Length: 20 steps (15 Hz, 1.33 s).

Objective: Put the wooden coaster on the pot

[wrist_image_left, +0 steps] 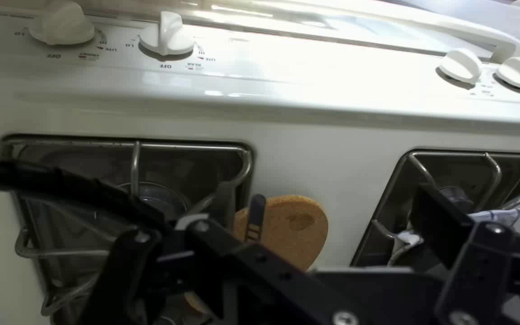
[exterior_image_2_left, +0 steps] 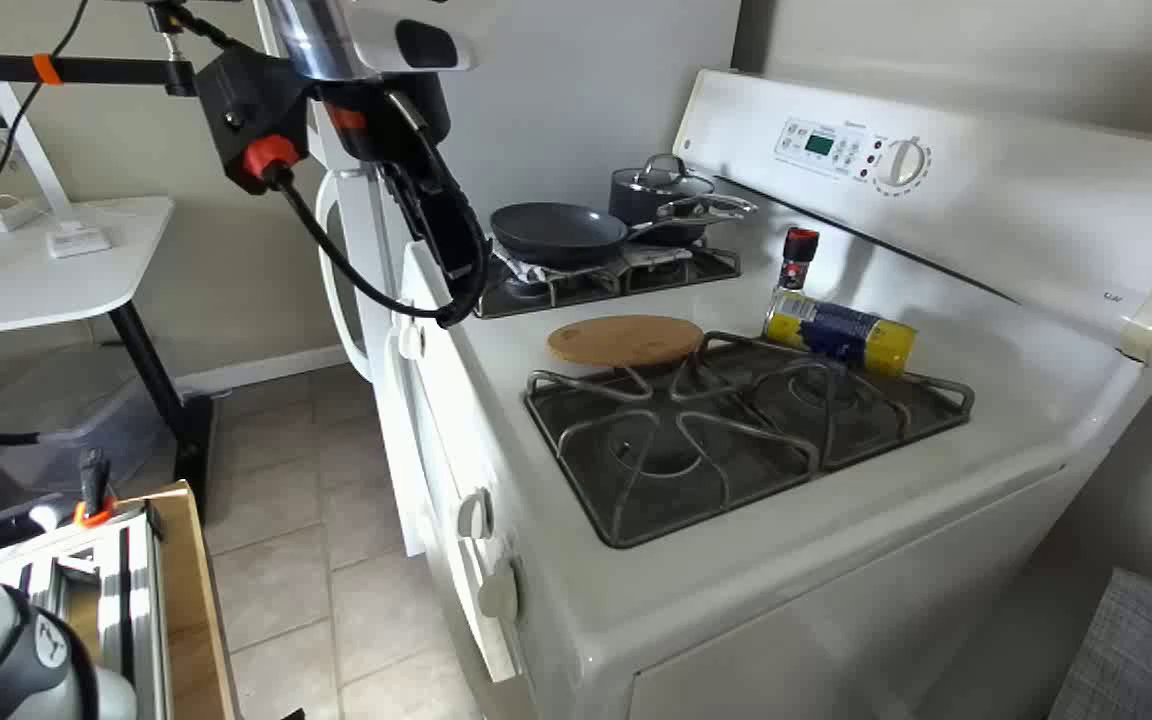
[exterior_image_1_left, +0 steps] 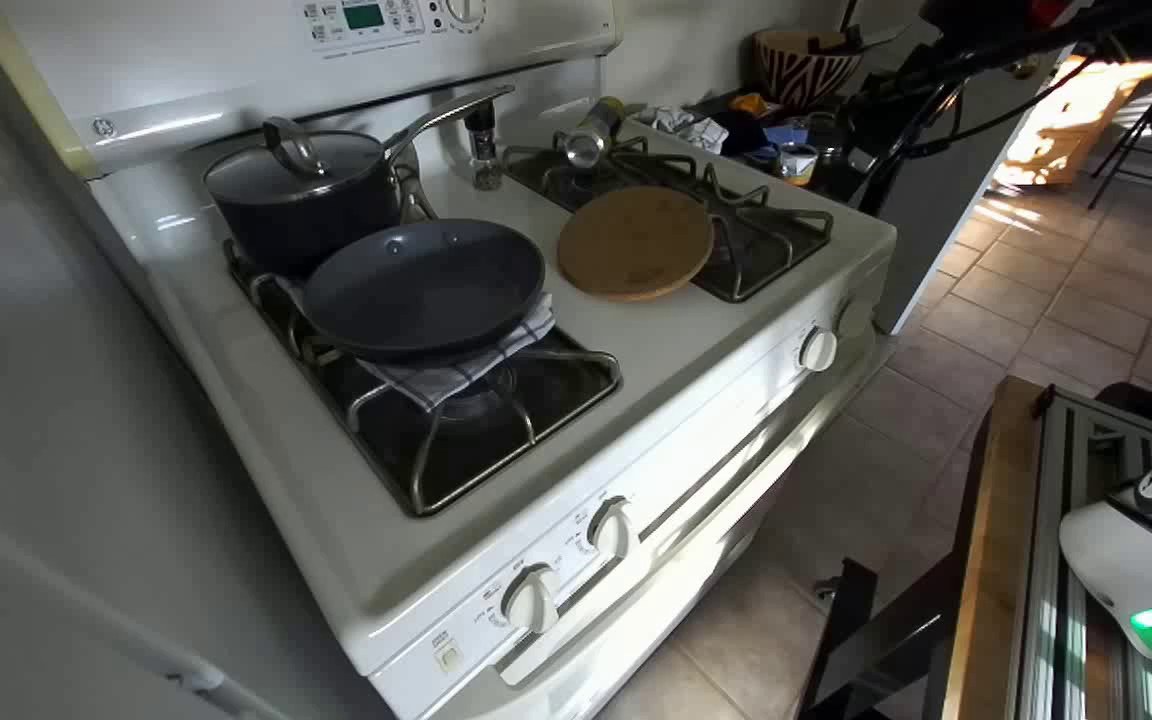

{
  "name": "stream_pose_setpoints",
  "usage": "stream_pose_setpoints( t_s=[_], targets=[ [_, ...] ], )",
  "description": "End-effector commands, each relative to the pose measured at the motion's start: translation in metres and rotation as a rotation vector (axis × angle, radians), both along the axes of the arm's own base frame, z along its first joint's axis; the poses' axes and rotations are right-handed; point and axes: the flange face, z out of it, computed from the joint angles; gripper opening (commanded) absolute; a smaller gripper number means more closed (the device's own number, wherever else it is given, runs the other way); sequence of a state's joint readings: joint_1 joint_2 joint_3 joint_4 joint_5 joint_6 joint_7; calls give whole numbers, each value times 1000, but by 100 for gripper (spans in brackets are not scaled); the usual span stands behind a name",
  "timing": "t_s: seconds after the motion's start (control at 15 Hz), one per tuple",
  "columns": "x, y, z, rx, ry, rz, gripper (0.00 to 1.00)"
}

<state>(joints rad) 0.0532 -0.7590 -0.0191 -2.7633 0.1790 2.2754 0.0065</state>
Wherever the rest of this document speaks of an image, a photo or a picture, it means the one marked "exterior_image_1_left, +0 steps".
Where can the round wooden cork coaster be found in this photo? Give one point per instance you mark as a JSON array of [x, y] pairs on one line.
[[635, 245]]

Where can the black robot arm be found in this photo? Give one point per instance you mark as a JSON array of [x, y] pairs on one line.
[[994, 34]]

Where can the dark pot with glass lid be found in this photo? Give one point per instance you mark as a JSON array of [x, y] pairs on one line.
[[314, 191]]

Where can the white gas stove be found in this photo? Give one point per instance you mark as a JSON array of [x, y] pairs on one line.
[[141, 98]]

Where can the checkered dish cloth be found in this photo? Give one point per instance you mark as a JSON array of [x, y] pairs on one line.
[[435, 381]]

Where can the left black stove grate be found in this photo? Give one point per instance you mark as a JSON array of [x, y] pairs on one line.
[[428, 458]]

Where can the black stove grate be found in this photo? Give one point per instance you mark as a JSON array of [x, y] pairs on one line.
[[428, 458], [752, 240]]

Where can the stove knob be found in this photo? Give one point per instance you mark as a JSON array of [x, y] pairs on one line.
[[609, 529], [817, 353], [529, 601]]

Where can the dark frying pan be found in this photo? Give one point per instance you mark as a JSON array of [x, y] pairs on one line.
[[426, 289]]

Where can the right black stove grate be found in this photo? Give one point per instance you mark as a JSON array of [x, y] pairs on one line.
[[752, 240]]

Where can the small metal cup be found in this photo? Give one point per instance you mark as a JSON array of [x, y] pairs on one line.
[[594, 135]]

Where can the front left stove knob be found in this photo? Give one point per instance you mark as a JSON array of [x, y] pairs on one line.
[[529, 601]]

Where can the right stove knob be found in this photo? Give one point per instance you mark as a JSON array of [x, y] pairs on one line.
[[817, 353]]

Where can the salt shaker on stove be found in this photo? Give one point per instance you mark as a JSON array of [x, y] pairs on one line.
[[484, 147]]

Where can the dark side table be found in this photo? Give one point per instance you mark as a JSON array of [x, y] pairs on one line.
[[790, 142]]

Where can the patterned woven basket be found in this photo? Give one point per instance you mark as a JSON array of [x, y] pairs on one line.
[[803, 71]]

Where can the white refrigerator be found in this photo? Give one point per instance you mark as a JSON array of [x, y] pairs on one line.
[[139, 565]]

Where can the wooden edged metal rack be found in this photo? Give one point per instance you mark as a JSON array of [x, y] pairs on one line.
[[1052, 610]]

